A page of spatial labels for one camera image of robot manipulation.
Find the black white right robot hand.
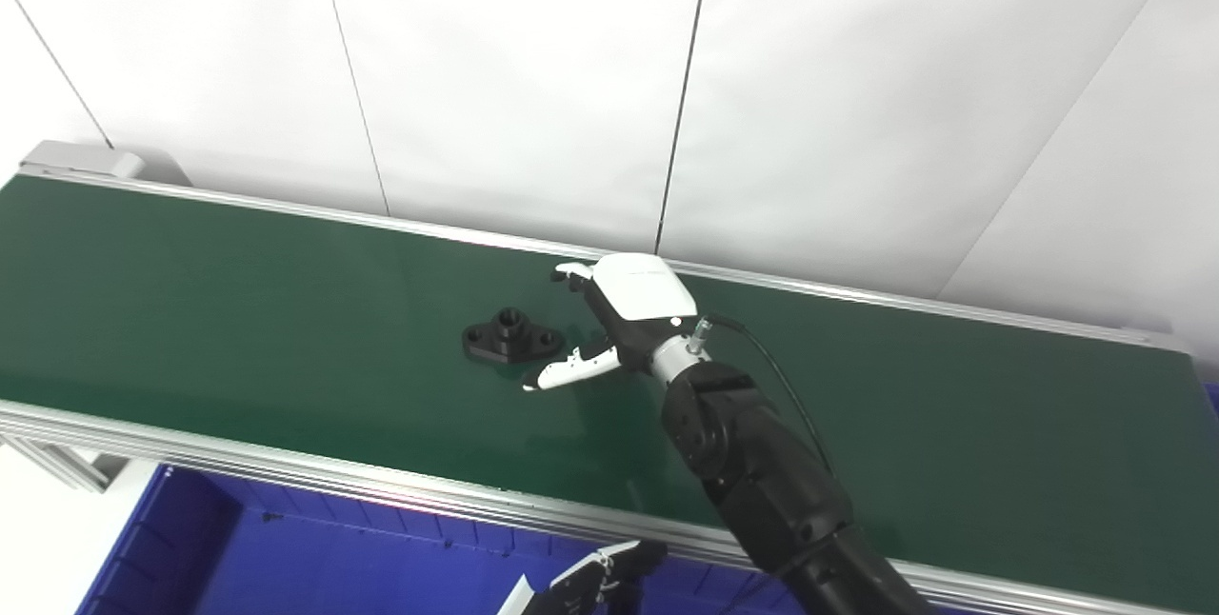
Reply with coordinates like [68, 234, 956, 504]
[522, 253, 700, 394]

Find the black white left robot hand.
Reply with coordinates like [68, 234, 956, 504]
[497, 540, 669, 615]

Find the black flanged machine part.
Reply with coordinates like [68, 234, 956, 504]
[462, 307, 566, 367]

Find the green conveyor belt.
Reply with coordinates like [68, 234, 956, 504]
[0, 175, 1219, 612]
[0, 163, 1219, 615]

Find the grey conveyor end cover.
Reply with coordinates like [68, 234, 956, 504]
[19, 141, 191, 188]

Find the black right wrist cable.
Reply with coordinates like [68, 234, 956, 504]
[689, 312, 836, 479]

